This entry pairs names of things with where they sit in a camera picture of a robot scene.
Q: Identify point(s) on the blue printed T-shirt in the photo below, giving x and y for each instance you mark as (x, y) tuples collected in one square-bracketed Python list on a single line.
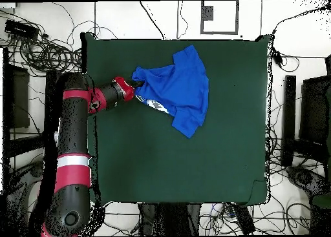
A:
[(181, 92)]

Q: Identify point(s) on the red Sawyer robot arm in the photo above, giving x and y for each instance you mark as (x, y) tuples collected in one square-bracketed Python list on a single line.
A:
[(72, 144)]

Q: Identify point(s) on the dark green table cloth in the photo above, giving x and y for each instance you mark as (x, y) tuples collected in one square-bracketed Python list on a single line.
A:
[(181, 164)]

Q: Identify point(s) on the small dark grey square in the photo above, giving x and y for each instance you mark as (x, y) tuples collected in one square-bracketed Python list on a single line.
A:
[(208, 13)]

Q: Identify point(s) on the black electronics box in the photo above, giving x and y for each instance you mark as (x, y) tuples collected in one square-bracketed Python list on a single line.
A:
[(22, 29)]

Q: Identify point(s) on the black plug adapter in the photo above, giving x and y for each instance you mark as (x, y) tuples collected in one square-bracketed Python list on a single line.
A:
[(278, 57)]

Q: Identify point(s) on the dark grey floor stand base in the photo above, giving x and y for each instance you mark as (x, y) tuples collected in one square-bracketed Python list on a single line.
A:
[(18, 190), (305, 177)]

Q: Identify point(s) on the black rectangular floor device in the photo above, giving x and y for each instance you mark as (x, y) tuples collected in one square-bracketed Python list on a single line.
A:
[(244, 219)]

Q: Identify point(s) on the dark green round object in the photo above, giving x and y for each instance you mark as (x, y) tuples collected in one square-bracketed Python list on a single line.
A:
[(322, 201)]

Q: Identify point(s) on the grey square floor frame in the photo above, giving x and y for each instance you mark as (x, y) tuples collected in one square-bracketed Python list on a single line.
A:
[(219, 33)]

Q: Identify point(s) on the black metal frame stand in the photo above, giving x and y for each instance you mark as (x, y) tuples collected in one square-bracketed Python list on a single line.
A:
[(20, 105), (289, 113)]

